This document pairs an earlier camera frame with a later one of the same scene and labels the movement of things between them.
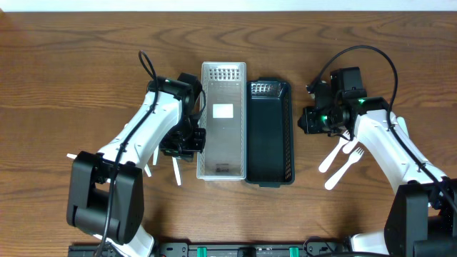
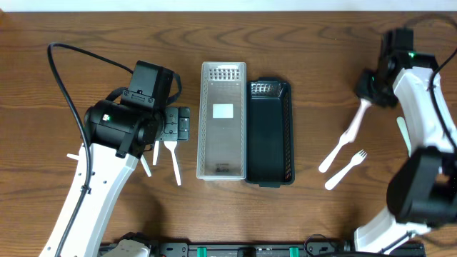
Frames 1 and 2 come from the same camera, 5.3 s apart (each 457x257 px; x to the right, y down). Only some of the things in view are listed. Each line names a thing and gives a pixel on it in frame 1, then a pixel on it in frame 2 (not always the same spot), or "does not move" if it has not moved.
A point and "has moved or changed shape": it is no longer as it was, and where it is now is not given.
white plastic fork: [325, 164] does not move
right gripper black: [310, 125] to [372, 91]
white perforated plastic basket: [224, 118] does not move
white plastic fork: [403, 125] does not move
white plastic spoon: [348, 147] has moved or changed shape
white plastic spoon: [176, 170] does not move
